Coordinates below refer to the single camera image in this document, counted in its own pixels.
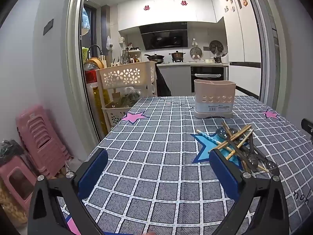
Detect round dark wall trivet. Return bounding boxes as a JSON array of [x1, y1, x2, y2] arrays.
[[210, 40, 224, 55]]

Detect round grey wall trivet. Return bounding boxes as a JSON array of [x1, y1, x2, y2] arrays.
[[190, 46, 203, 60]]

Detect beige plastic utensil holder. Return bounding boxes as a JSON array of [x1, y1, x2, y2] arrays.
[[194, 79, 236, 119]]

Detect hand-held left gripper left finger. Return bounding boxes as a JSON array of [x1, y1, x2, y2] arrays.
[[27, 149, 109, 235]]

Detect black plastic bag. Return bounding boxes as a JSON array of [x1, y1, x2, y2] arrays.
[[0, 139, 25, 165]]

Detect beige plastic storage cart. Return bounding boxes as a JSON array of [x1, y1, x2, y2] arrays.
[[95, 61, 158, 131]]

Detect white rice cooker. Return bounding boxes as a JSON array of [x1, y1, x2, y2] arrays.
[[215, 52, 229, 64]]

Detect pile of chopsticks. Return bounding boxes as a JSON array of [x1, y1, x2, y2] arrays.
[[212, 121, 269, 174]]

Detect black wok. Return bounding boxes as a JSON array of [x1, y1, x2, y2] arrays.
[[144, 54, 165, 63]]

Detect black range hood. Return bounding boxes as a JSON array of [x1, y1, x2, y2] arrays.
[[139, 22, 188, 51]]

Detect white spice rack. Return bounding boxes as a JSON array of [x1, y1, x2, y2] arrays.
[[121, 48, 143, 66]]

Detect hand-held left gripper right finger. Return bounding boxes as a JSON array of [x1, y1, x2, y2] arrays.
[[209, 149, 290, 235]]

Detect dark cooking pot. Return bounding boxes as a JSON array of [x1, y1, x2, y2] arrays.
[[169, 51, 184, 62]]

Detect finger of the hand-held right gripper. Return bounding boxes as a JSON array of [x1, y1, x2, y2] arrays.
[[301, 118, 313, 142]]

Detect white upper kitchen cabinets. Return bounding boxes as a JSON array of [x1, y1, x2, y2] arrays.
[[117, 0, 219, 32]]

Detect grey checked tablecloth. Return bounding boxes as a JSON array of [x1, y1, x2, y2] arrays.
[[62, 95, 313, 235]]

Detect white refrigerator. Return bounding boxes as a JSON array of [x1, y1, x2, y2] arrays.
[[217, 0, 263, 102]]

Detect black built-in oven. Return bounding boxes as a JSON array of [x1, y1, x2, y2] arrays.
[[190, 66, 224, 81]]

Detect yellow cooking oil bottle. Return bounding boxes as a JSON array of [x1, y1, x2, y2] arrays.
[[85, 70, 109, 136]]

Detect black kitchen faucet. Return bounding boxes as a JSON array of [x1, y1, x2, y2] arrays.
[[87, 45, 104, 62]]

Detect pink plastic stool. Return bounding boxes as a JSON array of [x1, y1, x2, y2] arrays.
[[0, 155, 38, 205]]

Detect blue patterned chopstick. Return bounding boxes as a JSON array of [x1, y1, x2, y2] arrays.
[[196, 130, 222, 146]]

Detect stack of pink stools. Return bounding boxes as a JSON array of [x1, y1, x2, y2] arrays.
[[16, 105, 74, 179]]

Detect black wall switch panel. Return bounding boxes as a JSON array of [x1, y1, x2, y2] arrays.
[[43, 19, 54, 36]]

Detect black hanging bag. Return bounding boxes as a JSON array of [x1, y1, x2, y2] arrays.
[[155, 66, 172, 97]]

